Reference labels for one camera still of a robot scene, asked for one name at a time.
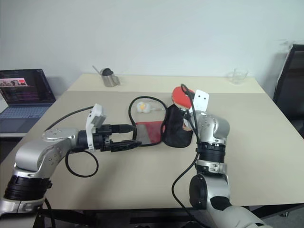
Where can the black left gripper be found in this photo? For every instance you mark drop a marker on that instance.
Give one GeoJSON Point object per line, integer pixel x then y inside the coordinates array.
{"type": "Point", "coordinates": [104, 140]}

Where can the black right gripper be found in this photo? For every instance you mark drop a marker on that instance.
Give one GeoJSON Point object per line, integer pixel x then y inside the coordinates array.
{"type": "Point", "coordinates": [186, 114]}

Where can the red table tennis paddle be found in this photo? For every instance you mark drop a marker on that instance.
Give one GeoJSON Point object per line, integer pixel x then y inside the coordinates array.
{"type": "Point", "coordinates": [180, 96]}

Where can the black and red paddle case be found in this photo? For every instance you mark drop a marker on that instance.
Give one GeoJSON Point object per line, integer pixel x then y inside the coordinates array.
{"type": "Point", "coordinates": [177, 133]}

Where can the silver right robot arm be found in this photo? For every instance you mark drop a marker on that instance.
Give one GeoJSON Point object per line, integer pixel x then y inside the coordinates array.
{"type": "Point", "coordinates": [213, 128]}

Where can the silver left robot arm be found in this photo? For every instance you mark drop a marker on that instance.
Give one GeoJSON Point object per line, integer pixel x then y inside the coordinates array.
{"type": "Point", "coordinates": [31, 154]}

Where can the small white yellow toy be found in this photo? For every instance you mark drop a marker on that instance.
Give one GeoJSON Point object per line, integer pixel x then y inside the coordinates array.
{"type": "Point", "coordinates": [143, 107]}

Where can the stainless steel cup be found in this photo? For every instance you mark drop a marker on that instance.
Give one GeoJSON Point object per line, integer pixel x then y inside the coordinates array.
{"type": "Point", "coordinates": [111, 80]}

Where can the clear glass cup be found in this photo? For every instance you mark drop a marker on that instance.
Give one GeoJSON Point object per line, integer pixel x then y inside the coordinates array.
{"type": "Point", "coordinates": [238, 77]}

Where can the black object in steel cup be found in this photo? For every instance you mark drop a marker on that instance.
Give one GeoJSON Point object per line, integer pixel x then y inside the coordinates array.
{"type": "Point", "coordinates": [108, 71]}

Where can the thin white stick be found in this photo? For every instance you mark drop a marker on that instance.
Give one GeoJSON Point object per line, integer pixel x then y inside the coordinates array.
{"type": "Point", "coordinates": [97, 69]}

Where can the open grey laptop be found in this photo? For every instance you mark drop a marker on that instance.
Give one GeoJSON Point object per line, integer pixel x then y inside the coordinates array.
{"type": "Point", "coordinates": [23, 111]}

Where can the black office chair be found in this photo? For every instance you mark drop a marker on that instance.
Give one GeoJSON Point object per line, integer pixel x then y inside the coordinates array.
{"type": "Point", "coordinates": [289, 90]}

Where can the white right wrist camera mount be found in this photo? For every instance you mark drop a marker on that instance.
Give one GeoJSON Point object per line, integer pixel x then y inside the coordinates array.
{"type": "Point", "coordinates": [202, 98]}

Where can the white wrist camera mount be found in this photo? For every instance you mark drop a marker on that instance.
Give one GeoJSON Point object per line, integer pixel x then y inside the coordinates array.
{"type": "Point", "coordinates": [202, 98]}
{"type": "Point", "coordinates": [95, 114]}

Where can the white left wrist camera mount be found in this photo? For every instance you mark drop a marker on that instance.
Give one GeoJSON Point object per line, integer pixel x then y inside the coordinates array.
{"type": "Point", "coordinates": [95, 114]}

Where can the black table frame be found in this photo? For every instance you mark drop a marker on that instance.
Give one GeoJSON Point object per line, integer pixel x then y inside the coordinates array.
{"type": "Point", "coordinates": [114, 218]}

